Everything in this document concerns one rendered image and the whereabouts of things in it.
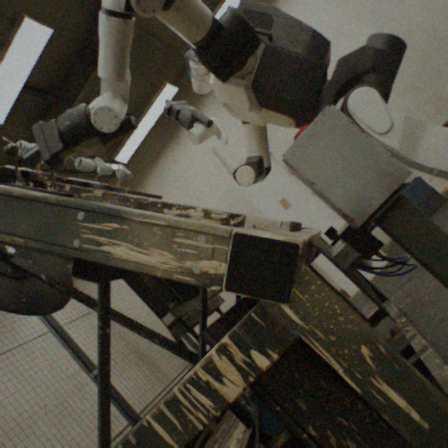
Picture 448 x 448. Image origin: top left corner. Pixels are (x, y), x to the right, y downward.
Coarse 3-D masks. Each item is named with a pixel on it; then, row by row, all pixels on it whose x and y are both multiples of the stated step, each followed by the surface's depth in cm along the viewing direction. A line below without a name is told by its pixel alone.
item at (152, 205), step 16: (32, 176) 165; (48, 176) 166; (64, 192) 160; (80, 192) 159; (96, 192) 157; (112, 192) 155; (144, 208) 151; (160, 208) 150; (176, 208) 148; (192, 208) 146; (224, 224) 143; (240, 224) 142; (256, 224) 140; (272, 224) 139
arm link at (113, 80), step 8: (104, 72) 84; (112, 72) 84; (120, 72) 85; (128, 72) 88; (104, 80) 91; (112, 80) 85; (120, 80) 86; (128, 80) 90; (104, 88) 93; (112, 88) 93; (120, 88) 93; (128, 88) 93; (128, 96) 94; (128, 104) 97
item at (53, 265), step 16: (0, 256) 195; (32, 256) 215; (48, 256) 228; (0, 272) 186; (16, 272) 194; (48, 272) 216; (64, 272) 227; (0, 288) 179; (16, 288) 187; (32, 288) 195; (48, 288) 205; (0, 304) 171; (16, 304) 178; (32, 304) 186; (48, 304) 195; (64, 304) 204
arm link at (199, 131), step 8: (192, 112) 152; (200, 112) 152; (192, 120) 154; (200, 120) 151; (208, 120) 149; (192, 128) 156; (200, 128) 152; (208, 128) 153; (216, 128) 154; (192, 136) 153; (200, 136) 151; (208, 136) 154
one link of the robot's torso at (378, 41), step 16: (384, 32) 107; (368, 48) 106; (384, 48) 106; (400, 48) 107; (336, 64) 109; (352, 64) 108; (368, 64) 106; (384, 64) 106; (400, 64) 110; (336, 80) 109; (384, 80) 107; (336, 96) 120; (320, 112) 110
